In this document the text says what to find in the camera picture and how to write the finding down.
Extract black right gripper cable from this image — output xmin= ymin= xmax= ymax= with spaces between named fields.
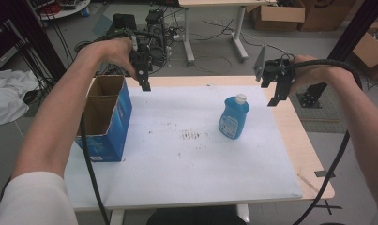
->
xmin=284 ymin=58 xmax=364 ymax=225

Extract open cardboard box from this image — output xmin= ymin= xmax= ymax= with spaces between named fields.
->
xmin=251 ymin=0 xmax=307 ymax=32

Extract person's left hand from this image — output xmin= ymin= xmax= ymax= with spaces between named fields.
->
xmin=78 ymin=37 xmax=138 ymax=81

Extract black tape strip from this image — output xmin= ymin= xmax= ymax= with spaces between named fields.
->
xmin=313 ymin=170 xmax=337 ymax=179

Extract white-legged wooden desk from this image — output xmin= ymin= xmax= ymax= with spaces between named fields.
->
xmin=177 ymin=0 xmax=278 ymax=64

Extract closed cardboard box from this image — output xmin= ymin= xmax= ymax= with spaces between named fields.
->
xmin=298 ymin=0 xmax=357 ymax=33

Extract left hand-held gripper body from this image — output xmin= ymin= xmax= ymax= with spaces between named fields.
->
xmin=127 ymin=28 xmax=156 ymax=75

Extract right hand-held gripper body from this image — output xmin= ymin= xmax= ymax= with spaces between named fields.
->
xmin=252 ymin=44 xmax=296 ymax=86

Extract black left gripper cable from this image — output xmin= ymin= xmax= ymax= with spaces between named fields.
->
xmin=79 ymin=111 xmax=111 ymax=225

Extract light wooden table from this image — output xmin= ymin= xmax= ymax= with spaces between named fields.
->
xmin=64 ymin=74 xmax=337 ymax=214

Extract loose black floor cables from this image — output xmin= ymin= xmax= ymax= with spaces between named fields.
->
xmin=189 ymin=18 xmax=291 ymax=57

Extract cardboard box with dark contents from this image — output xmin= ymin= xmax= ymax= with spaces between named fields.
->
xmin=351 ymin=21 xmax=378 ymax=82

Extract grey floor mat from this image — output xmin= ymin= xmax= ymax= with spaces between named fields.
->
xmin=289 ymin=93 xmax=349 ymax=135

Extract black metal stand post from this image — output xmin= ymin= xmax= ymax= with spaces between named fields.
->
xmin=326 ymin=0 xmax=378 ymax=62
xmin=0 ymin=0 xmax=68 ymax=83

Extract blue bottle with white cap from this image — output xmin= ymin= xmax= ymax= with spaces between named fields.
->
xmin=218 ymin=93 xmax=250 ymax=141

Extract white table mat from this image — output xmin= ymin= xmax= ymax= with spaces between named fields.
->
xmin=64 ymin=84 xmax=304 ymax=211

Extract white cloth heap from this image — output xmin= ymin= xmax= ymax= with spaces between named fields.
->
xmin=0 ymin=68 xmax=41 ymax=126

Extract round white table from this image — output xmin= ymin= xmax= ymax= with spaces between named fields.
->
xmin=28 ymin=0 xmax=91 ymax=22

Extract blue cardboard box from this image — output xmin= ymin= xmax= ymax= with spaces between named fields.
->
xmin=74 ymin=74 xmax=133 ymax=163

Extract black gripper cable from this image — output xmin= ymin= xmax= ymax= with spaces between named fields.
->
xmin=79 ymin=111 xmax=111 ymax=225
xmin=284 ymin=58 xmax=364 ymax=225

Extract black stand foot bracket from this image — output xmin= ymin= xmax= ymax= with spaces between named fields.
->
xmin=295 ymin=82 xmax=329 ymax=110

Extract person's dark clothed legs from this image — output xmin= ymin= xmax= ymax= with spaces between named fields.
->
xmin=145 ymin=204 xmax=248 ymax=225

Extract person's right hand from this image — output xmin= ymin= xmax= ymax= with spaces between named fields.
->
xmin=290 ymin=54 xmax=338 ymax=95

